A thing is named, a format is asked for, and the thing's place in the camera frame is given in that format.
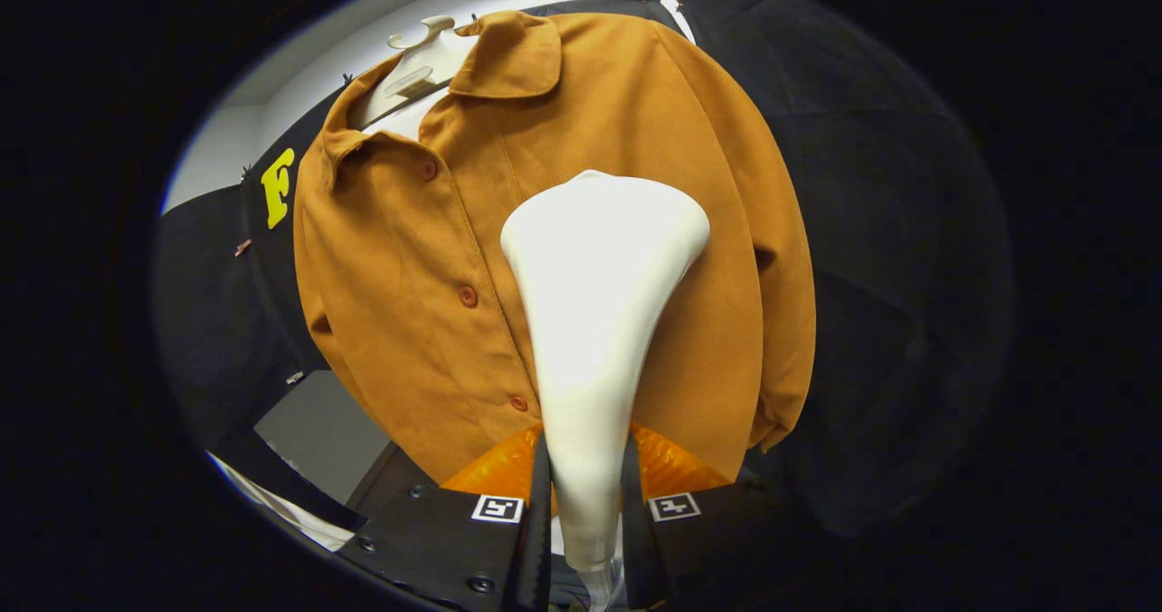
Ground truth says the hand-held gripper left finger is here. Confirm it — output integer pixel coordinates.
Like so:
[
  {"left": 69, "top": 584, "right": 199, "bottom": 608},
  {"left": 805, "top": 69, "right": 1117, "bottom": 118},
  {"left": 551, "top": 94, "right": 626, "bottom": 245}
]
[{"left": 336, "top": 423, "right": 553, "bottom": 612}]

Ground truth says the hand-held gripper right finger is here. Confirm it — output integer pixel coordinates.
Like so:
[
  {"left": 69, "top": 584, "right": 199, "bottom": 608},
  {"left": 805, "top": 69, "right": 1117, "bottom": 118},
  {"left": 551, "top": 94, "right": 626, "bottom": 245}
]
[{"left": 620, "top": 423, "right": 818, "bottom": 611}]

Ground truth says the white steamer hose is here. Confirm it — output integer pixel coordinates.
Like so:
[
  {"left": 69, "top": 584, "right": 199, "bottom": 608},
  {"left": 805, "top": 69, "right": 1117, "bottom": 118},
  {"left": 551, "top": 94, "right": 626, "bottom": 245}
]
[{"left": 579, "top": 565, "right": 629, "bottom": 612}]

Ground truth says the white garment steamer head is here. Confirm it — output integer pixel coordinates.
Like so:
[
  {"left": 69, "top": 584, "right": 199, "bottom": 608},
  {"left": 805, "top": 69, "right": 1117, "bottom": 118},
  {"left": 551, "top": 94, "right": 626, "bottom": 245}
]
[{"left": 499, "top": 169, "right": 712, "bottom": 586}]

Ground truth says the orange-brown button shirt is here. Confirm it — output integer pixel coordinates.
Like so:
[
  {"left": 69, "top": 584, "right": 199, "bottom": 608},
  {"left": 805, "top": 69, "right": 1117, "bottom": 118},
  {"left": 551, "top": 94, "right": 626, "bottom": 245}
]
[{"left": 292, "top": 10, "right": 816, "bottom": 488}]

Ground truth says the white clothes hanger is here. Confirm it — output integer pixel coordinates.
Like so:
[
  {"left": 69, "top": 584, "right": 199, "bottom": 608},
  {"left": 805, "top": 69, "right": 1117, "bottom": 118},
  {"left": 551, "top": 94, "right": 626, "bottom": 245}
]
[{"left": 350, "top": 15, "right": 479, "bottom": 130}]

